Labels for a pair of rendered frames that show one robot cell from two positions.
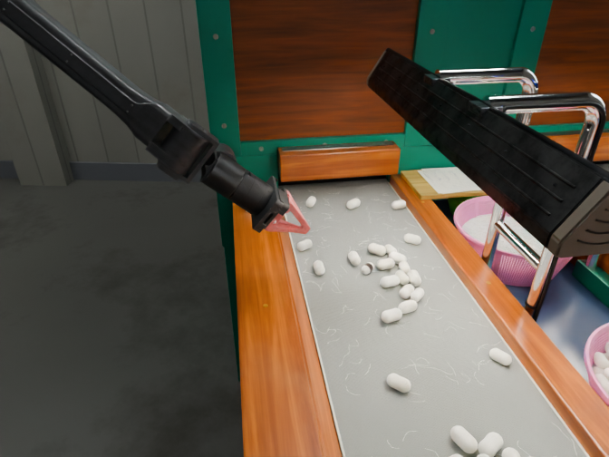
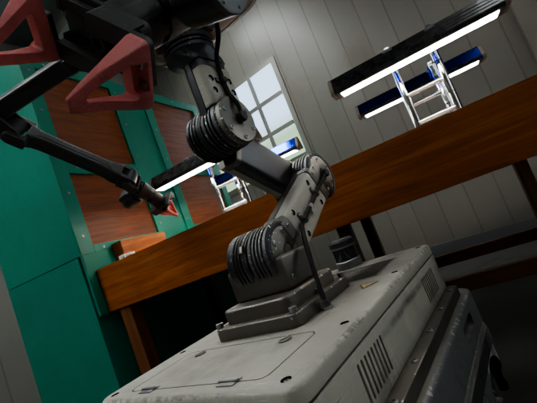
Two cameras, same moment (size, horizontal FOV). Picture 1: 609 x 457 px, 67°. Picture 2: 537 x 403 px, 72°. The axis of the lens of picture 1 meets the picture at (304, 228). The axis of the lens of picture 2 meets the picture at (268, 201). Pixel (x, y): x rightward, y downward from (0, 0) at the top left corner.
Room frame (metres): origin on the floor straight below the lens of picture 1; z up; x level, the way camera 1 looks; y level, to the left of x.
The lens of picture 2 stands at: (-0.44, 1.07, 0.62)
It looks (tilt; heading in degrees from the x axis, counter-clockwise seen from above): 6 degrees up; 302
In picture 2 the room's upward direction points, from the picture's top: 21 degrees counter-clockwise
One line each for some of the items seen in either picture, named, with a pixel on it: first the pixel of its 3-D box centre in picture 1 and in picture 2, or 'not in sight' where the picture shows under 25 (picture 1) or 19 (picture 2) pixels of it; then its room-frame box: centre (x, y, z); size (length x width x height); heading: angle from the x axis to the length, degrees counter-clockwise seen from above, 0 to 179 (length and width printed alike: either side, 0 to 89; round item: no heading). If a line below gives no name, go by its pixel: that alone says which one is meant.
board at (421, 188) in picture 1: (471, 180); not in sight; (1.07, -0.43, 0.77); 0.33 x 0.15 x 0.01; 99
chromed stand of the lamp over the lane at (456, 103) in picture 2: not in sight; (431, 97); (-0.31, -0.44, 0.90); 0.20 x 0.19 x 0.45; 9
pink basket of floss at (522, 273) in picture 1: (512, 241); not in sight; (0.85, -0.46, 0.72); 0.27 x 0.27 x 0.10
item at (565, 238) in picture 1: (453, 112); (200, 160); (0.64, -0.21, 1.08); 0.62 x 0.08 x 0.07; 9
